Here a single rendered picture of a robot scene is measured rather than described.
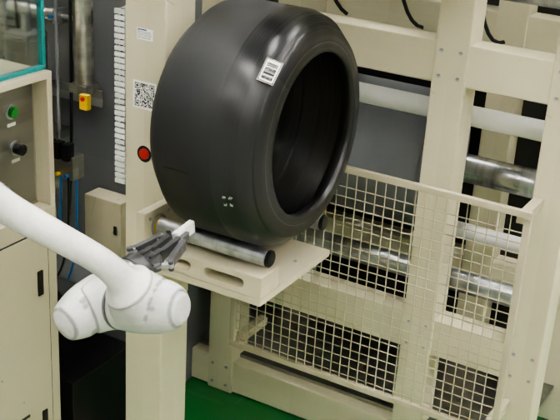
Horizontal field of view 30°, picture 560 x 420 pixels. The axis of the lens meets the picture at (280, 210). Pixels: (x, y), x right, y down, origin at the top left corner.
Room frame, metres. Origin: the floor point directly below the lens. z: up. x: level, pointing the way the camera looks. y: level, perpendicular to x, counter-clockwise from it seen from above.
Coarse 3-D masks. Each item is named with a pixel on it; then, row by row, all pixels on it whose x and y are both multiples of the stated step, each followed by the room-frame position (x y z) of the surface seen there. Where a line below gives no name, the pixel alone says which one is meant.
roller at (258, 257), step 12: (156, 228) 2.47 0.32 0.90; (168, 228) 2.45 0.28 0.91; (192, 240) 2.41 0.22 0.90; (204, 240) 2.40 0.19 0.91; (216, 240) 2.39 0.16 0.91; (228, 240) 2.38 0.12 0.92; (228, 252) 2.36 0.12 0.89; (240, 252) 2.35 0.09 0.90; (252, 252) 2.33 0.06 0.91; (264, 252) 2.32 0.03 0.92; (264, 264) 2.31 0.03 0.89
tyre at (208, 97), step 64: (256, 0) 2.55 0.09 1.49; (192, 64) 2.33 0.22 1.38; (256, 64) 2.29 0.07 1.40; (320, 64) 2.73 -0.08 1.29; (192, 128) 2.26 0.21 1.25; (256, 128) 2.23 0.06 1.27; (320, 128) 2.73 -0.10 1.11; (192, 192) 2.27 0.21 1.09; (256, 192) 2.23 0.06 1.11; (320, 192) 2.53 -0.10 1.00
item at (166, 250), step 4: (172, 240) 2.12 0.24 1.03; (176, 240) 2.12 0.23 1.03; (168, 244) 2.11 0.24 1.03; (172, 244) 2.11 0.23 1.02; (176, 244) 2.12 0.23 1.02; (160, 248) 2.09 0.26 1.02; (164, 248) 2.09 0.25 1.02; (168, 248) 2.10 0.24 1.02; (172, 248) 2.11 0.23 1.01; (152, 252) 2.06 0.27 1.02; (156, 252) 2.06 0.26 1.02; (160, 252) 2.07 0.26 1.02; (164, 252) 2.08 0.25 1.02; (168, 252) 2.10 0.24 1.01; (148, 256) 2.05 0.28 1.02; (152, 256) 2.05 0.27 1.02; (156, 256) 2.06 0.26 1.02; (164, 256) 2.08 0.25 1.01
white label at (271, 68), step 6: (270, 60) 2.29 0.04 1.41; (264, 66) 2.28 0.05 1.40; (270, 66) 2.28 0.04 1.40; (276, 66) 2.28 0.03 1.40; (264, 72) 2.27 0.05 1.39; (270, 72) 2.27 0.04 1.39; (276, 72) 2.27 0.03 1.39; (258, 78) 2.26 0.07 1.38; (264, 78) 2.26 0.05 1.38; (270, 78) 2.26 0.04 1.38; (270, 84) 2.25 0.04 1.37
